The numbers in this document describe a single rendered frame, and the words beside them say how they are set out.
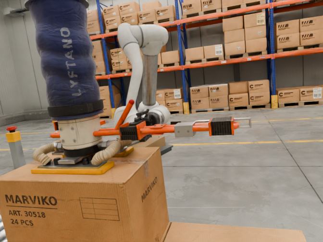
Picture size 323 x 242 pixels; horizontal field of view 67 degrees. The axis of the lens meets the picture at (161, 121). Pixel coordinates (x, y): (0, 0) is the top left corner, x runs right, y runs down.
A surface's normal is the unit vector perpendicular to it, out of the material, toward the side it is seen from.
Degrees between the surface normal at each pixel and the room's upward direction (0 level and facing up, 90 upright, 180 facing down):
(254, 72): 90
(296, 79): 90
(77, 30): 77
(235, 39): 93
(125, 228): 90
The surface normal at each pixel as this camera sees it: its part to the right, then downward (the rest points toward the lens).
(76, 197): -0.29, 0.20
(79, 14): 0.86, 0.21
